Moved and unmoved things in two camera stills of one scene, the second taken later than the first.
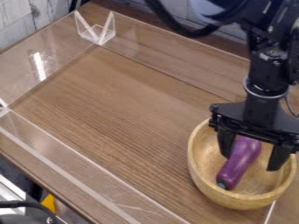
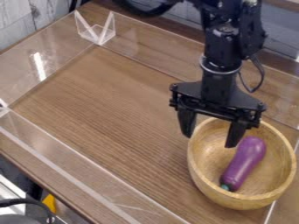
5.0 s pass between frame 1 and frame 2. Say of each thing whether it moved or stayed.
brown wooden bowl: stayed
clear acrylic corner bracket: stayed
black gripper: moved
